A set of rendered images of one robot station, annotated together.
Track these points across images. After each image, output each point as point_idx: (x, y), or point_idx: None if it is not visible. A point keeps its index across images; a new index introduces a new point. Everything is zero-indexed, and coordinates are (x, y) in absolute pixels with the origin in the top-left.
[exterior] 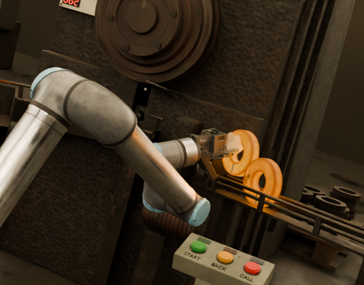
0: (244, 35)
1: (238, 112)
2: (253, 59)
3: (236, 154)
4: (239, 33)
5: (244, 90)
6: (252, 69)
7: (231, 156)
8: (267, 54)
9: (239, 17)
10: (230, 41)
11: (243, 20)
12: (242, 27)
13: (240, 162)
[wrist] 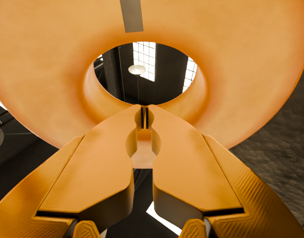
0: (271, 174)
1: (301, 86)
2: (259, 146)
3: (64, 148)
4: (281, 179)
5: (287, 108)
6: (264, 135)
7: (0, 205)
8: (236, 145)
9: (277, 192)
10: (301, 177)
11: (271, 187)
12: (274, 182)
13: (66, 61)
